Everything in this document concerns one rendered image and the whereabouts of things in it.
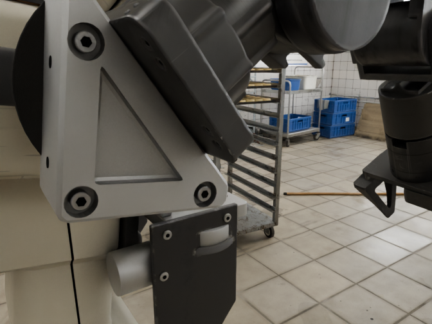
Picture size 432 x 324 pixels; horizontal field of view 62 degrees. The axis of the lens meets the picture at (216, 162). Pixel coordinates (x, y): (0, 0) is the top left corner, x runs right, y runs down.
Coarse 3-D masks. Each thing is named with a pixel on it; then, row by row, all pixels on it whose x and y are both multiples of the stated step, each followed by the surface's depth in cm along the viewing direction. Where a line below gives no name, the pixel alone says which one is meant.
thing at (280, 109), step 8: (280, 80) 218; (280, 88) 219; (280, 96) 220; (280, 104) 221; (280, 112) 222; (280, 120) 224; (280, 128) 225; (280, 136) 227; (280, 144) 228; (280, 152) 230; (280, 160) 231; (280, 168) 233
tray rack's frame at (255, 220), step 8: (232, 168) 289; (248, 208) 265; (256, 208) 265; (248, 216) 252; (256, 216) 252; (264, 216) 251; (240, 224) 239; (248, 224) 239; (256, 224) 238; (264, 224) 238; (272, 224) 241; (240, 232) 230; (248, 232) 233
